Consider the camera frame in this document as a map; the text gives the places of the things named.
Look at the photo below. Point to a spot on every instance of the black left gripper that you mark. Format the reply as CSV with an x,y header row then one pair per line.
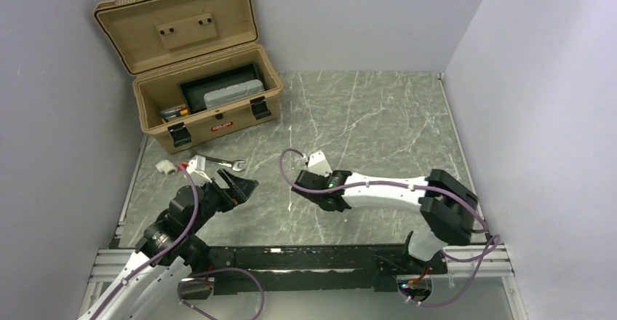
x,y
244,185

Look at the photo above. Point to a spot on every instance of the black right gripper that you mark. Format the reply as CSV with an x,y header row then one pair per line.
x,y
328,176

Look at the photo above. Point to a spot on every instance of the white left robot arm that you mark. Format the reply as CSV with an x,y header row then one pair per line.
x,y
170,249

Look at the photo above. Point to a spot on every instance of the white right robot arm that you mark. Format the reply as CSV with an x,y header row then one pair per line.
x,y
448,208

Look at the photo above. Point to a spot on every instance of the pack of batteries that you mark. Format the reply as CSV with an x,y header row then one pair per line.
x,y
173,113

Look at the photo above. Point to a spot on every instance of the silver open-end wrench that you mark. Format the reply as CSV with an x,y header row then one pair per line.
x,y
235,165

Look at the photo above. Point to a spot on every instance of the white plastic pipe fitting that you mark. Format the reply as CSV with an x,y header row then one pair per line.
x,y
166,167

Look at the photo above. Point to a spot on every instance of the grey plastic case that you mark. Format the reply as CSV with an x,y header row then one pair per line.
x,y
233,93

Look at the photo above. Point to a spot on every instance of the black tray in toolbox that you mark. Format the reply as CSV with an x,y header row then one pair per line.
x,y
193,90

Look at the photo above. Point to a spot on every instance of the tan plastic toolbox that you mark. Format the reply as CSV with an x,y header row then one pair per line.
x,y
170,45

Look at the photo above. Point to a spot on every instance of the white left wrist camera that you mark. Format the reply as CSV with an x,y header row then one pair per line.
x,y
194,170

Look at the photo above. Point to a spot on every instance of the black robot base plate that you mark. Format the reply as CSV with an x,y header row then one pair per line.
x,y
312,267

